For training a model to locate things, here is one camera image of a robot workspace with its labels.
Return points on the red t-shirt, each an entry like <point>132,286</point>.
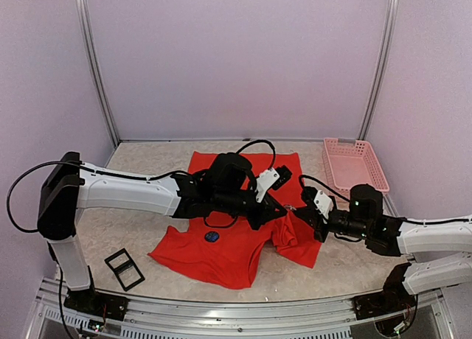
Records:
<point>213,250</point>

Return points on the aluminium frame post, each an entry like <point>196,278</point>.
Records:
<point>96,74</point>
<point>380,69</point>

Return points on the front aluminium rail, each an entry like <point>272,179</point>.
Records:
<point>147,317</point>

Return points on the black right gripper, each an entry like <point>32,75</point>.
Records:
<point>311,214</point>

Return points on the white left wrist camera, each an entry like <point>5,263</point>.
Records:
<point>272,178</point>

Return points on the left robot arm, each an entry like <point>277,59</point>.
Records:
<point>229,185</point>

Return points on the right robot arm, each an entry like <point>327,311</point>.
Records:
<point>392,236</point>

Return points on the right aluminium frame post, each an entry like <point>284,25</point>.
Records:
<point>380,69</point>

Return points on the pink plastic basket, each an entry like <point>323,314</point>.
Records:
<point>351,162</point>

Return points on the left aluminium frame post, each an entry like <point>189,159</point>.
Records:
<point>96,74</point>

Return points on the black open brooch box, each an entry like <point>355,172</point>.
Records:
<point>125,269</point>

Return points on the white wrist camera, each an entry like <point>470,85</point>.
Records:
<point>318,201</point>
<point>272,178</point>

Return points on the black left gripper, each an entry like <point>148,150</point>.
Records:
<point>268,212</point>

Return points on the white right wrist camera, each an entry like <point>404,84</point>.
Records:
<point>318,201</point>

